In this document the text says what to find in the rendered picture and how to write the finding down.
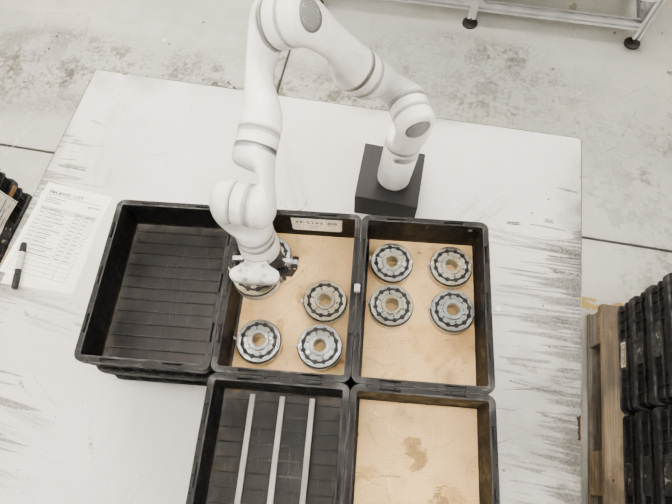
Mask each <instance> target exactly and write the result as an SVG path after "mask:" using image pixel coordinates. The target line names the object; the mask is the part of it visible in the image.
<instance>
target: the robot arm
mask: <svg viewBox="0 0 672 504"><path fill-rule="evenodd" d="M297 48H307V49H310V50H312V51H314V52H316V53H318V54H319V55H321V56H322V57H323V58H325V59H326V60H327V63H328V69H329V73H330V76H331V78H332V80H333V81H334V83H335V84H336V85H337V86H338V87H340V88H341V89H342V90H344V91H345V92H347V93H348V94H350V95H352V96H353V97H355V98H357V99H360V100H372V99H375V98H378V99H380V100H381V101H382V102H383V103H384V104H385V105H386V107H387V108H388V111H389V113H390V116H391V118H392V121H393V123H394V124H392V125H391V126H390V127H389V129H388V130H387V133H386V138H385V142H384V147H383V151H382V156H381V160H380V165H379V169H378V174H377V176H378V180H379V182H380V184H381V185H382V186H383V187H384V188H386V189H388V190H392V191H397V190H401V189H403V188H405V187H406V186H407V185H408V183H409V181H410V178H411V176H412V173H413V170H414V167H415V164H416V161H417V158H418V155H419V152H420V149H421V147H422V146H423V145H424V144H425V143H426V141H427V140H428V137H429V135H430V133H431V131H432V129H433V126H434V123H435V114H434V112H433V109H432V107H431V104H430V102H429V100H428V97H427V95H426V93H425V91H424V90H423V89H422V88H421V87H420V86H419V85H418V84H416V83H414V82H413V81H411V80H409V79H407V78H406V77H404V76H402V75H400V74H399V73H398V72H396V71H395V70H394V69H393V68H392V67H391V66H390V65H389V64H387V63H386V62H385V61H384V60H383V59H382V58H381V57H380V56H379V55H377V54H376V53H375V52H374V51H373V50H371V49H370V48H369V47H368V46H366V45H365V44H363V43H362V42H361V41H360V40H359V39H357V38H356V37H355V36H354V35H353V34H352V33H351V32H350V31H348V30H347V29H346V28H345V27H344V26H343V25H342V24H341V23H340V22H339V21H338V20H337V19H336V18H335V17H334V16H333V15H332V13H331V12H330V11H329V10H328V9H327V8H326V7H325V6H324V5H323V3H322V2H321V1H320V0H255V1H254V2H253V4H252V6H251V10H250V14H249V20H248V31H247V49H246V64H245V83H244V95H243V103H242V109H241V114H240V119H239V123H238V128H237V132H236V137H235V141H234V146H233V151H232V160H233V162H234V163H235V164H236V165H238V166H240V167H242V168H244V169H246V170H249V171H251V172H253V173H255V174H256V175H257V184H253V183H247V182H241V181H235V180H222V181H220V182H218V183H217V184H216V185H215V186H214V187H213V189H212V190H211V193H210V196H209V207H210V211H211V214H212V216H213V218H214V220H215V221H216V222H217V223H218V224H219V225H220V226H221V227H222V228H223V229H224V230H226V231H227V232H228V233H229V234H230V235H232V236H234V237H235V239H236V241H237V244H238V248H239V251H240V253H241V254H239V253H238V252H234V253H233V258H232V263H231V264H232V265H233V266H235V267H233V268H232V269H231V270H230V273H229V276H230V278H231V280H232V281H233V282H235V283H241V284H253V285H276V284H278V283H279V281H280V282H281V283H284V281H286V280H287V276H288V277H292V276H293V275H294V273H295V272H296V270H297V269H298V262H299V257H297V256H294V257H293V258H290V259H288V258H286V256H285V255H284V254H282V249H281V246H280V242H279V239H278V236H277V233H276V232H275V230H274V227H273V224H272V222H273V220H274V218H275V216H276V211H277V201H276V190H275V162H276V156H277V152H278V147H279V142H280V137H281V133H282V124H283V117H282V110H281V105H280V102H279V98H278V95H277V91H276V87H275V69H276V65H277V61H278V58H279V55H280V53H281V52H282V51H287V50H292V49H297ZM285 264H287V266H288V267H286V266H285Z"/></svg>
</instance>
